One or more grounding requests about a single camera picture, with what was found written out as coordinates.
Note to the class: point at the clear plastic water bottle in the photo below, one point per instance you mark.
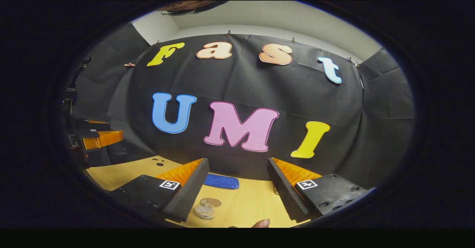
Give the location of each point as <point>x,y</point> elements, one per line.
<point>205,209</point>

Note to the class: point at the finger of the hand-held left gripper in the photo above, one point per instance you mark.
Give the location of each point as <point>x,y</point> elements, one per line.
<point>87,124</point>
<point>102,139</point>

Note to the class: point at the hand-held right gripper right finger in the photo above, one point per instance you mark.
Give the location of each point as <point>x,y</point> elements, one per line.
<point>284,188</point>

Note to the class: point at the small orange clip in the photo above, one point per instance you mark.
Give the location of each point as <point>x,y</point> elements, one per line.
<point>130,65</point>

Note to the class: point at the blue towel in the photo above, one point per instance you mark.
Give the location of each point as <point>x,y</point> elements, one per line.
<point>221,181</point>

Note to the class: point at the brown wooden panel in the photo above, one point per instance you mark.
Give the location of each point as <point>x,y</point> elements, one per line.
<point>185,6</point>

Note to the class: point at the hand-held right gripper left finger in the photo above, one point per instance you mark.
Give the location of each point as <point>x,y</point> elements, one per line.
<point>193,188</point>

